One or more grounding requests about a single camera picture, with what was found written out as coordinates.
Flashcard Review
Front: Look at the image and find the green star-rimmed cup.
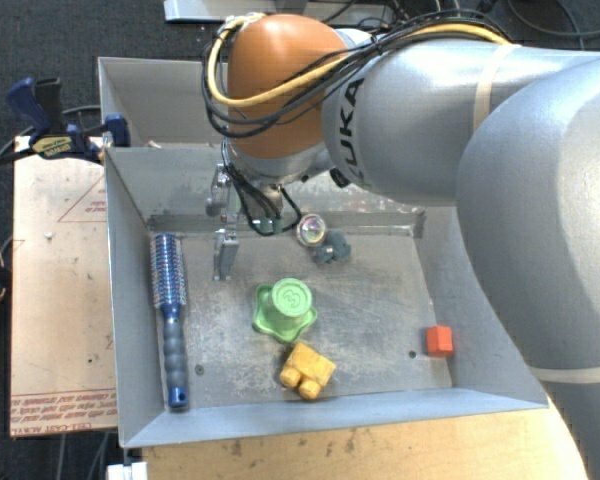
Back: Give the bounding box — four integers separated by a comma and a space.
251, 277, 319, 345

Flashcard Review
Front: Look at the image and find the blue hairbrush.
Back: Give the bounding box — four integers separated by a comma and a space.
149, 232, 191, 411

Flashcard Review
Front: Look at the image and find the grey-green toy animal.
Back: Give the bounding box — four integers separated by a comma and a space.
311, 230, 353, 265

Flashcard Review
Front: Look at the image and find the grey metal bin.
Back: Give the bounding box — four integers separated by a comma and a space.
98, 56, 550, 450

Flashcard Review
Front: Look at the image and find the brown cardboard board red print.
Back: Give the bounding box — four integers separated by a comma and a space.
9, 135, 121, 439

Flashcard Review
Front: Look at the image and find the yellow toy block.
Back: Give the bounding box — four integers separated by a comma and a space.
278, 342, 338, 402

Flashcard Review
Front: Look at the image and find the orange-red cube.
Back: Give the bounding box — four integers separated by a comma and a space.
425, 324, 455, 359

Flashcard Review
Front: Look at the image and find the clear glass ball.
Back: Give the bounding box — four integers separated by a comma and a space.
295, 213, 328, 247

